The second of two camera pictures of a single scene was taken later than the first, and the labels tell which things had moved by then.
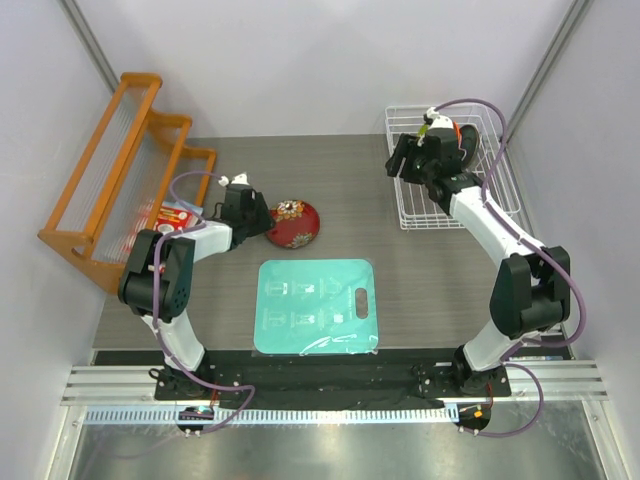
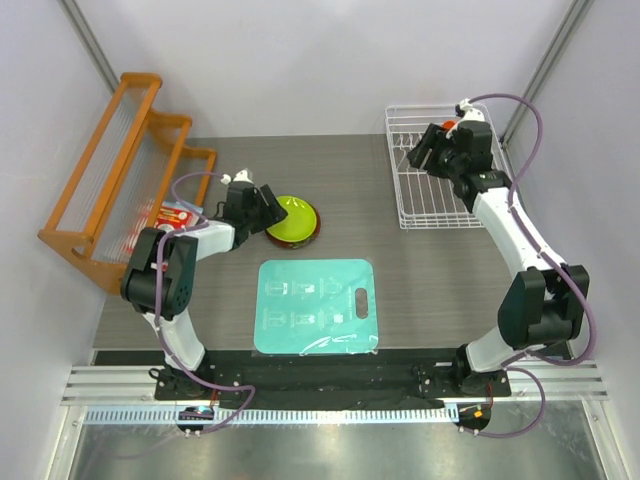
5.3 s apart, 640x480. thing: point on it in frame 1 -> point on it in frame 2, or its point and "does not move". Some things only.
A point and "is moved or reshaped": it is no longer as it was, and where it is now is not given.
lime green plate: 423,130 is moved or reshaped
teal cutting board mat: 316,306 does not move
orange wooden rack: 137,174 does not move
